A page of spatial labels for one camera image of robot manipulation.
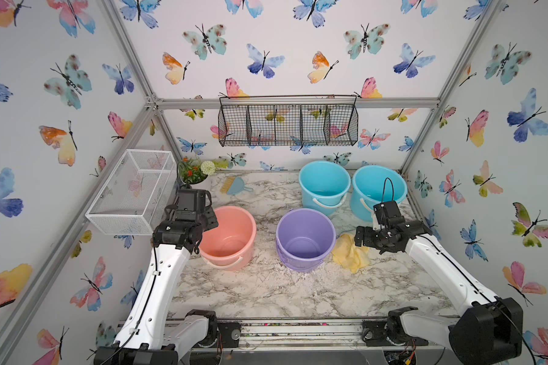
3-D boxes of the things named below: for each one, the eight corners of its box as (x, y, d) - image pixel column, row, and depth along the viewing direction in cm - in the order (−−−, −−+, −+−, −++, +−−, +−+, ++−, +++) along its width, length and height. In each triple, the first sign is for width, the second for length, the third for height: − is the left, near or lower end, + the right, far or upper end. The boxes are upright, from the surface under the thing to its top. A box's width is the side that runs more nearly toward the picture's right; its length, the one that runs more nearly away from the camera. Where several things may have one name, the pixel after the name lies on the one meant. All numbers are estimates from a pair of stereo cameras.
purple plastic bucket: (276, 278, 88) (275, 259, 74) (277, 232, 100) (276, 208, 86) (330, 278, 88) (339, 259, 74) (324, 232, 100) (331, 208, 86)
